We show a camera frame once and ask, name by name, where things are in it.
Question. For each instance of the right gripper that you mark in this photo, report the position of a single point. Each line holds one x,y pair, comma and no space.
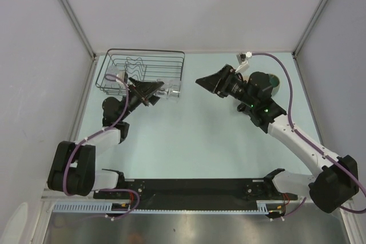
219,82

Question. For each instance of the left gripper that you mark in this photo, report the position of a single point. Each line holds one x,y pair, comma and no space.
142,90

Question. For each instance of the clear faceted glass cup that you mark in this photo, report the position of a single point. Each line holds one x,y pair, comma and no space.
170,90

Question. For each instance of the green speckled ceramic mug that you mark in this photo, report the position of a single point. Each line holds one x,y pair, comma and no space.
275,82

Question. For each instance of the black ceramic mug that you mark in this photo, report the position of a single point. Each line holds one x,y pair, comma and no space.
241,107

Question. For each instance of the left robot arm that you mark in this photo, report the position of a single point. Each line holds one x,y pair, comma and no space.
73,170

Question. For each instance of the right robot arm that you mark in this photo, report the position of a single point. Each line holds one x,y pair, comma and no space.
333,179

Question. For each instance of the black wire dish rack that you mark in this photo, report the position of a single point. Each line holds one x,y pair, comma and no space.
141,64

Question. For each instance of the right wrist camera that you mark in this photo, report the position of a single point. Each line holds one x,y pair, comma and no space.
244,57

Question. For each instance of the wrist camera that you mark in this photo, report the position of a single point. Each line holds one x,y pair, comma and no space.
244,57
122,77

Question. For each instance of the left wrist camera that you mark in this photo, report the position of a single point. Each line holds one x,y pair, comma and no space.
122,77

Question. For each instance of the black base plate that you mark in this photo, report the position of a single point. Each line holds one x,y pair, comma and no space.
203,194

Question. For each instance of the white slotted cable duct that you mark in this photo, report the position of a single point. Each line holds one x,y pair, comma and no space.
116,208

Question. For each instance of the aluminium frame rail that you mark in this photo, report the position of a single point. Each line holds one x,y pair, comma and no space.
300,222

